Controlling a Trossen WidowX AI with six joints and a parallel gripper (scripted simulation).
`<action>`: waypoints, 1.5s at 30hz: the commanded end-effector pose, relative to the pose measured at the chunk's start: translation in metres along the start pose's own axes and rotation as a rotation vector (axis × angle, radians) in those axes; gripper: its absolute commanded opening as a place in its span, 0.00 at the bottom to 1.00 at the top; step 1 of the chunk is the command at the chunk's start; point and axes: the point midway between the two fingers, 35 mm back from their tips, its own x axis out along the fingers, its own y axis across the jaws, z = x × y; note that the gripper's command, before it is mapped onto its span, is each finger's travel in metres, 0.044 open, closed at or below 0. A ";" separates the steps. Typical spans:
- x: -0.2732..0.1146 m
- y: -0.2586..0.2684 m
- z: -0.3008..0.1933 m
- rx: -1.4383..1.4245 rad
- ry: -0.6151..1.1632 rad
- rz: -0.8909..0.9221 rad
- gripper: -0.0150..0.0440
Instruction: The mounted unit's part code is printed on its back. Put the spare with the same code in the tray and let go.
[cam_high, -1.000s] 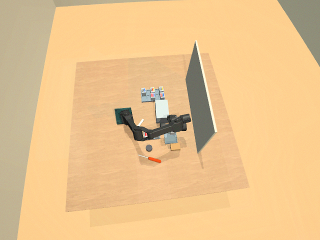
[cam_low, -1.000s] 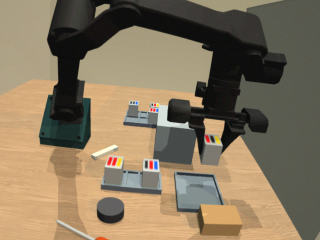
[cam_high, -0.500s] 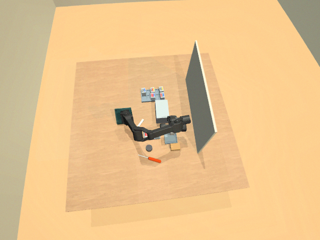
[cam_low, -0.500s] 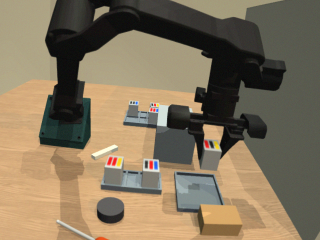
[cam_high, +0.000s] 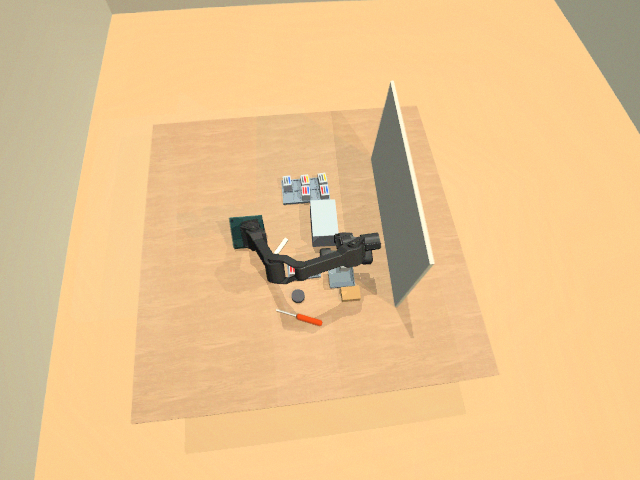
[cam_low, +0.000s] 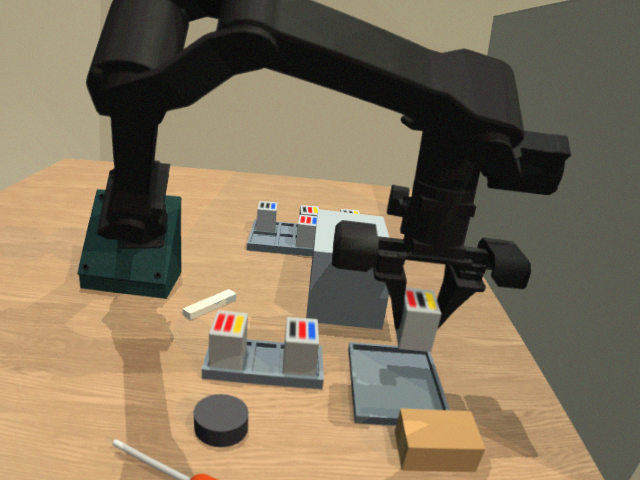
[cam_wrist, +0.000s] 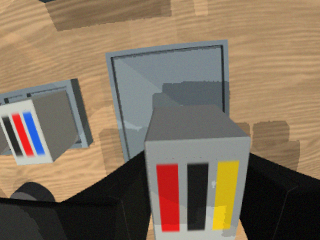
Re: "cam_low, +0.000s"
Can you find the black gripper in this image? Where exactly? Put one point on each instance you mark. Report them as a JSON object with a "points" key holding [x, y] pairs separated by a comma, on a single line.
{"points": [[435, 232]]}

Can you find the dark grey short cylinder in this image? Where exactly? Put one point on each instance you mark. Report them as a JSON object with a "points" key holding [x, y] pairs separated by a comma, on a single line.
{"points": [[220, 420]]}

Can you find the grey flat panel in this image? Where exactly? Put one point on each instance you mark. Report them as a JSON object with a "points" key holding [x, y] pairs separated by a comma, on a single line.
{"points": [[577, 72]]}

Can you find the orange rectangular block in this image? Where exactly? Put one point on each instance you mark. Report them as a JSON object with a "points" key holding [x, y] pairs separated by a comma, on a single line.
{"points": [[432, 440]]}

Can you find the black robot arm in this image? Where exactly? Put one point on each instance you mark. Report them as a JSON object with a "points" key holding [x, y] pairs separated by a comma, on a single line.
{"points": [[465, 103]]}

